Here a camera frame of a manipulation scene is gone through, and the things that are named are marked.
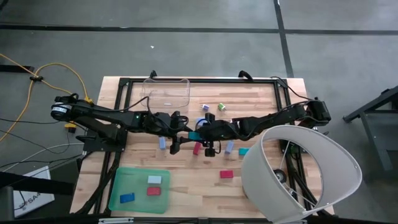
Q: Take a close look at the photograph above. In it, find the clear plastic bin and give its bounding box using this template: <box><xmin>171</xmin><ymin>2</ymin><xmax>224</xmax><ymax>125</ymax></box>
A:
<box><xmin>139</xmin><ymin>78</ymin><xmax>191</xmax><ymax>109</ymax></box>

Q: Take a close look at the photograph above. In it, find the yellow extension cable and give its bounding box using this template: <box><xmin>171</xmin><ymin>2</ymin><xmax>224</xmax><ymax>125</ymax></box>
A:
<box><xmin>0</xmin><ymin>52</ymin><xmax>94</xmax><ymax>144</ymax></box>

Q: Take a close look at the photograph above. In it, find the white printed box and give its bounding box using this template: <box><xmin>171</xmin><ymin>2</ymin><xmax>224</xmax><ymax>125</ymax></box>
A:
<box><xmin>12</xmin><ymin>166</ymin><xmax>55</xmax><ymax>218</ymax></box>

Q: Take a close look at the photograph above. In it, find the silver metal bracket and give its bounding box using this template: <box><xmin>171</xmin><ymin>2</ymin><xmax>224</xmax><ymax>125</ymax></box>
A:
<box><xmin>98</xmin><ymin>217</ymin><xmax>134</xmax><ymax>224</ymax></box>

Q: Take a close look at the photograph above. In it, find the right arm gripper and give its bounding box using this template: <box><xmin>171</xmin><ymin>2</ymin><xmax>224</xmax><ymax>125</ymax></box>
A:
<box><xmin>198</xmin><ymin>113</ymin><xmax>242</xmax><ymax>157</ymax></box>

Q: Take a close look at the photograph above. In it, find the black floor bar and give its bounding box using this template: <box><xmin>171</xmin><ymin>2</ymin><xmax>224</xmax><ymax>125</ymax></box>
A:
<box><xmin>0</xmin><ymin>65</ymin><xmax>35</xmax><ymax>73</ymax></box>

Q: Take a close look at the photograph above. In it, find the black aluminium table frame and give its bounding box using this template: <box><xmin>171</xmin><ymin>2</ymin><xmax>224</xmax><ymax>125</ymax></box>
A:
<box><xmin>70</xmin><ymin>76</ymin><xmax>333</xmax><ymax>217</ymax></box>

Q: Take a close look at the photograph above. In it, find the dark blue box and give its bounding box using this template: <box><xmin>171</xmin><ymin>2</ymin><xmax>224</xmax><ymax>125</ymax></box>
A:
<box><xmin>119</xmin><ymin>192</ymin><xmax>136</xmax><ymax>204</ymax></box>

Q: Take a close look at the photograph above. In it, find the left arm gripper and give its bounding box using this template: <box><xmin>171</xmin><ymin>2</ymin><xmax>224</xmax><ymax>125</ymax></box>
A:
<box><xmin>144</xmin><ymin>111</ymin><xmax>192</xmax><ymax>156</ymax></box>

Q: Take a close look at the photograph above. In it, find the dark metal table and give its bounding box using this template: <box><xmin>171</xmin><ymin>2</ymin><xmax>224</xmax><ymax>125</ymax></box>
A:
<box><xmin>343</xmin><ymin>85</ymin><xmax>398</xmax><ymax>184</ymax></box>

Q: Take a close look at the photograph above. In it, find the green plastic bin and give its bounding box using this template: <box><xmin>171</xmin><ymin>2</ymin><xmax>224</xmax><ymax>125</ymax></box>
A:
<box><xmin>108</xmin><ymin>167</ymin><xmax>172</xmax><ymax>215</ymax></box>

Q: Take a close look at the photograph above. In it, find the white lamp shade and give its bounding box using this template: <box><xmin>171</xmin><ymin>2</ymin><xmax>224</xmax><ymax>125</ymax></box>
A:
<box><xmin>241</xmin><ymin>124</ymin><xmax>363</xmax><ymax>224</ymax></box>

